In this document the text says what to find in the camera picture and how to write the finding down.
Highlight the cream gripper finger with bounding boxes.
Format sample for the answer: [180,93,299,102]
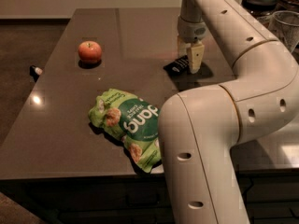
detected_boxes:
[177,36,189,58]
[188,42,205,74]

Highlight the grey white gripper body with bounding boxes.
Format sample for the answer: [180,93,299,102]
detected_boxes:
[178,17,206,43]

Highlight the black rxbar chocolate bar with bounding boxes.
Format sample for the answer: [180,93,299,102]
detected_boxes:
[164,55,189,76]

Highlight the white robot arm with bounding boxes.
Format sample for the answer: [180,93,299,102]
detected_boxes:
[159,0,299,224]

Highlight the green rice chip bag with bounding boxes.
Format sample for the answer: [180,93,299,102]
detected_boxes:
[88,89,161,173]

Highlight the glass jar with black lid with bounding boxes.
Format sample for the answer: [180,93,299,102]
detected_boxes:
[241,0,278,17]

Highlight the clear glass cup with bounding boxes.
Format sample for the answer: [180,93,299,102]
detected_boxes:
[268,10,299,52]

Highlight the red apple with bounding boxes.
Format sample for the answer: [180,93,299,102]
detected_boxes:
[78,41,102,63]

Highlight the small bottle on floor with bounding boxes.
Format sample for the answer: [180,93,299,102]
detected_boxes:
[30,65,43,77]

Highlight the dark cabinet drawers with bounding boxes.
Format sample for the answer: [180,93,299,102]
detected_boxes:
[1,173,299,224]

